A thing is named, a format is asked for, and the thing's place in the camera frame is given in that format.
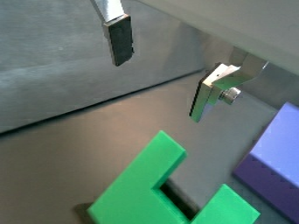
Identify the purple board with cross slot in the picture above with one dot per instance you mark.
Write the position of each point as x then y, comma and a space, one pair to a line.
269, 169

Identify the green U-shaped block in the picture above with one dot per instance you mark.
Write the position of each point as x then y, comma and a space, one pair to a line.
134, 200

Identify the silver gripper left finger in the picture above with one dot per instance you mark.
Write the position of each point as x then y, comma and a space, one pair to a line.
118, 29

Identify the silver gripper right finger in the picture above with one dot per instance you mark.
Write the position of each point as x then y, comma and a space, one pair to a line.
218, 86

